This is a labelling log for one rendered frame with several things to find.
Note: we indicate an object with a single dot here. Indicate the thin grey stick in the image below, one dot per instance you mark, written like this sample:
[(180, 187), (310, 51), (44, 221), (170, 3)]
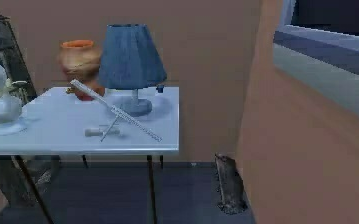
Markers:
[(109, 129)]

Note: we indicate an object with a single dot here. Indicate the blue shade table lamp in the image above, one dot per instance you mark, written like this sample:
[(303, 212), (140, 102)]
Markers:
[(131, 56)]

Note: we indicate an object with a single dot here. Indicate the small white cylinder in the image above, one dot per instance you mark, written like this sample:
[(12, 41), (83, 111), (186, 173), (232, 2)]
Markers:
[(95, 132)]

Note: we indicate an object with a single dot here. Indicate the dark grey rough block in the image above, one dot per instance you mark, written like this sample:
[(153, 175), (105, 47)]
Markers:
[(229, 186)]

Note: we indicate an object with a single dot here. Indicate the orange clay vase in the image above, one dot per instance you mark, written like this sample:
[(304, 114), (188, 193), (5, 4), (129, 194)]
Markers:
[(80, 61)]

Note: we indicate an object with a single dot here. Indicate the white table with black legs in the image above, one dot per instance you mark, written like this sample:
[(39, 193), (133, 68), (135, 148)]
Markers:
[(53, 133)]

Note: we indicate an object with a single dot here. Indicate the white bust sculpture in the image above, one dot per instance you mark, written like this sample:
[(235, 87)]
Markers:
[(2, 106)]

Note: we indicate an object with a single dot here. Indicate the window with grey frame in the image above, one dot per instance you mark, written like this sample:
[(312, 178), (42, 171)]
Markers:
[(323, 56)]

